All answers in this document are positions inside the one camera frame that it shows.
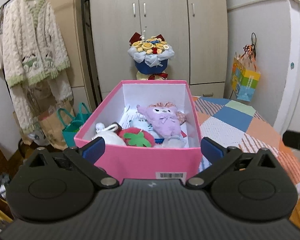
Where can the colourful paper gift bag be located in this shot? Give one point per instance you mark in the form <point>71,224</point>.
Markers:
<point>245,72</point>

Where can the purple plush toy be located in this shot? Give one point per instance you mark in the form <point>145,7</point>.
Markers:
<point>163,119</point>

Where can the red strawberry plush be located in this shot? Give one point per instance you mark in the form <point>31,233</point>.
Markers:
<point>137,137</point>

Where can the white fluffy item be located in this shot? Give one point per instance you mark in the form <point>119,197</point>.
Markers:
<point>175,141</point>

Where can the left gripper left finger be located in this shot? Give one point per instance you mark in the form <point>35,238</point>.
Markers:
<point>55,186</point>

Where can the brown paper bag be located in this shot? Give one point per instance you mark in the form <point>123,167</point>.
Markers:
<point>52,126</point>

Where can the beige wardrobe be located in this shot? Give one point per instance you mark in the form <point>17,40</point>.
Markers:
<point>197,30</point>

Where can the teal tote bag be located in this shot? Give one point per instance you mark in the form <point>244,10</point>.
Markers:
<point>71,129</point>

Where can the white panda plush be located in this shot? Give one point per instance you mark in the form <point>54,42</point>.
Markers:
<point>109,134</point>

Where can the patchwork knitted table cover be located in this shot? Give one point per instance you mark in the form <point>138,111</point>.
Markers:
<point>231,123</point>

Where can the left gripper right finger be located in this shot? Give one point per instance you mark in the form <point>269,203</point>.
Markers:
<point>248,186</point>

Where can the cream knitted cardigan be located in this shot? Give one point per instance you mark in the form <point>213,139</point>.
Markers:
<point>33,51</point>

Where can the white blue wet wipes pack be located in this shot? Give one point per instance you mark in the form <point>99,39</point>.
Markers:
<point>143,124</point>

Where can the white door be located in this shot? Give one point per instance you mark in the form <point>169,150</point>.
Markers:
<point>288,117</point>

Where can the yellow flower bouquet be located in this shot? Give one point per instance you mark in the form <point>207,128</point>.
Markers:
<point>150,56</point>

